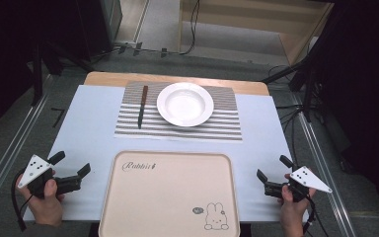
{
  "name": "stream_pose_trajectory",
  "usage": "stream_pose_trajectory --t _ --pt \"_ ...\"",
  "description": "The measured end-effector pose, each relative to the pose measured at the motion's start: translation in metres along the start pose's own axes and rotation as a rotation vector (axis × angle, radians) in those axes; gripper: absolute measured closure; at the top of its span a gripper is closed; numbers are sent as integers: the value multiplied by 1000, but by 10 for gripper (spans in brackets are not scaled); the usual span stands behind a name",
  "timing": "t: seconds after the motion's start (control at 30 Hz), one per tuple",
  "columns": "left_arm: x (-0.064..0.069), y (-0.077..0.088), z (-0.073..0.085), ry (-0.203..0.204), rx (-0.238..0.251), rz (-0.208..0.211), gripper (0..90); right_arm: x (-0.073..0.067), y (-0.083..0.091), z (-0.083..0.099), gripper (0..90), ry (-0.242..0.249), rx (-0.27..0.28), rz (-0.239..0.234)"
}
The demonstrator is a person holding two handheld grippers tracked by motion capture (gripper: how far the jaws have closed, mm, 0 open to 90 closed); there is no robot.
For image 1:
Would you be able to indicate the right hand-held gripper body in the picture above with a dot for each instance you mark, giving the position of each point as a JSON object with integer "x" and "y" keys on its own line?
{"x": 309, "y": 179}

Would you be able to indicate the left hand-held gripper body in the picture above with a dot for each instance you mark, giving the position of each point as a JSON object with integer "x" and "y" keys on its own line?
{"x": 35, "y": 170}

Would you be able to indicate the person's right hand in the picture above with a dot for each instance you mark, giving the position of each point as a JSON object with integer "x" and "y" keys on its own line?
{"x": 291, "y": 210}

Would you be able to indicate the person's left hand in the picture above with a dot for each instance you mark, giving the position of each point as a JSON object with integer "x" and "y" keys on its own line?
{"x": 47, "y": 206}

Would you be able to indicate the light blue table sheet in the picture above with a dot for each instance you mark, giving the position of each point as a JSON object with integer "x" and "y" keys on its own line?
{"x": 89, "y": 131}

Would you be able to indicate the striped placemat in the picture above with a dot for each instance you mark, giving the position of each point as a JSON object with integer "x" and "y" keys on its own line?
{"x": 210, "y": 130}

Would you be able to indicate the black tripod stand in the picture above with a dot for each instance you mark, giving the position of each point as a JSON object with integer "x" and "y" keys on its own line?
{"x": 306, "y": 82}

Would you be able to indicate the black metal stand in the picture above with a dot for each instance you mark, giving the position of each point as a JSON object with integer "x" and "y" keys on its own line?
{"x": 38, "y": 72}

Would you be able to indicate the beige tray with rabbit print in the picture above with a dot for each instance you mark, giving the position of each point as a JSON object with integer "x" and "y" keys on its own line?
{"x": 167, "y": 197}

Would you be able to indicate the white deep plate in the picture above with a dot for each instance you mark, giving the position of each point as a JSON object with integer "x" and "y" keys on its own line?
{"x": 185, "y": 104}

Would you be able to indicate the wooden step platform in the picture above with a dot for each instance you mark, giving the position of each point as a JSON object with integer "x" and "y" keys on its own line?
{"x": 243, "y": 29}

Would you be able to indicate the metal floor rail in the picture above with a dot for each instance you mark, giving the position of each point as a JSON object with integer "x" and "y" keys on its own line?
{"x": 325, "y": 171}
{"x": 3, "y": 164}

